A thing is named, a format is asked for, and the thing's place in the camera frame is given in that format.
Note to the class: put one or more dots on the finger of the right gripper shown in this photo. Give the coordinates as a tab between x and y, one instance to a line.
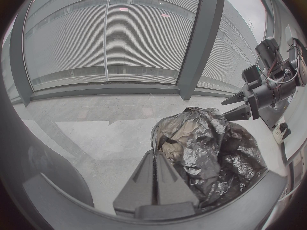
239	114
236	99

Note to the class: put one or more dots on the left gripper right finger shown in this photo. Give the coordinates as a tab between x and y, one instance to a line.
172	188

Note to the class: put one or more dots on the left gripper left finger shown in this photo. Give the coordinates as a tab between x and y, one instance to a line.
139	188

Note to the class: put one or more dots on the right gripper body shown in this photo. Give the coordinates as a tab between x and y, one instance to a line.
266	96

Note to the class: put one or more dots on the black plastic bag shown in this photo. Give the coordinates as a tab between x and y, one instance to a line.
203	147

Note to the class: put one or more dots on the white power strip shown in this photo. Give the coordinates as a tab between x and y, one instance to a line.
278	135

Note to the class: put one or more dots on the window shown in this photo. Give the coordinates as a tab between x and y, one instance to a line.
203	44

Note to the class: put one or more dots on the dark grey round chair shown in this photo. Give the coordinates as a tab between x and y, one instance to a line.
36	152

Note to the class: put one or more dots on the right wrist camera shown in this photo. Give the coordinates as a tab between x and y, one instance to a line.
249	74

